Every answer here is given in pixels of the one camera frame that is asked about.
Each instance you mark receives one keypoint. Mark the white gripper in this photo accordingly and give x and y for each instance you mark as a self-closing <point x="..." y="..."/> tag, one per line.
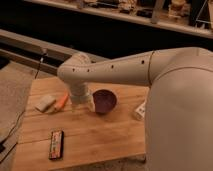
<point x="79" y="94"/>

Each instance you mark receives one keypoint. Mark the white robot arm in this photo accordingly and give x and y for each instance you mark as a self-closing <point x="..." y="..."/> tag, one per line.
<point x="179" y="105"/>

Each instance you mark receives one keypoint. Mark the orange carrot toy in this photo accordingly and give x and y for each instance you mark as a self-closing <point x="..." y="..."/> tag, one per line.
<point x="61" y="102"/>

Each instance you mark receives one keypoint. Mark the white sponge block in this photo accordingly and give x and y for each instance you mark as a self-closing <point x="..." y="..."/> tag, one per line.
<point x="44" y="103"/>

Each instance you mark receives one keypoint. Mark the wooden board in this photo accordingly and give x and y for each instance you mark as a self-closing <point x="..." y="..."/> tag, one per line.
<point x="88" y="137"/>

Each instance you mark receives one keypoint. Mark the small white box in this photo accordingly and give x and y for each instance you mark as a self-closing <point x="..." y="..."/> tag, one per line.
<point x="140" y="111"/>

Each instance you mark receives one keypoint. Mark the background shelf with clutter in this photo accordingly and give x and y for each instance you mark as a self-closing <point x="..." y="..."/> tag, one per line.
<point x="130" y="11"/>

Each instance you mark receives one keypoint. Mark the grey metal rail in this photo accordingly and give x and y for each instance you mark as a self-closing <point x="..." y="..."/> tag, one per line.
<point x="33" y="52"/>

